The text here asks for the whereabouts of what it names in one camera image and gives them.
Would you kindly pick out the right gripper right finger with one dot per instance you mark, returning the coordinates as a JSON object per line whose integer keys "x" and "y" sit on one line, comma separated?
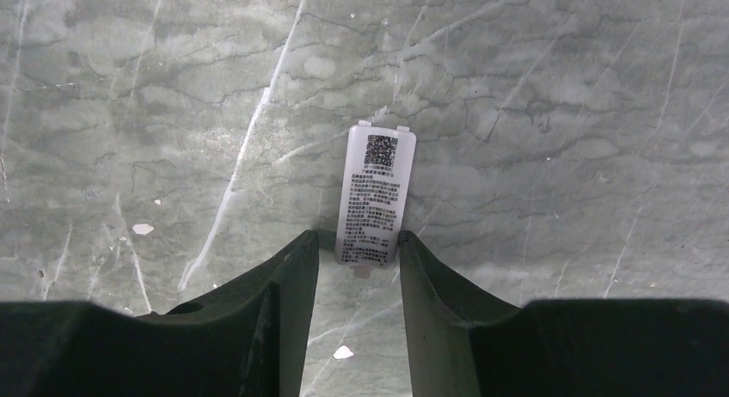
{"x": 464, "y": 341}

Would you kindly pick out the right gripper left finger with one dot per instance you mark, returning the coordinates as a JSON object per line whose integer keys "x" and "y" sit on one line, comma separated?
{"x": 247, "y": 337}

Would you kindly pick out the white battery cover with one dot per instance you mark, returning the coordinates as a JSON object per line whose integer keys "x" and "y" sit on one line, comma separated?
{"x": 376, "y": 178}

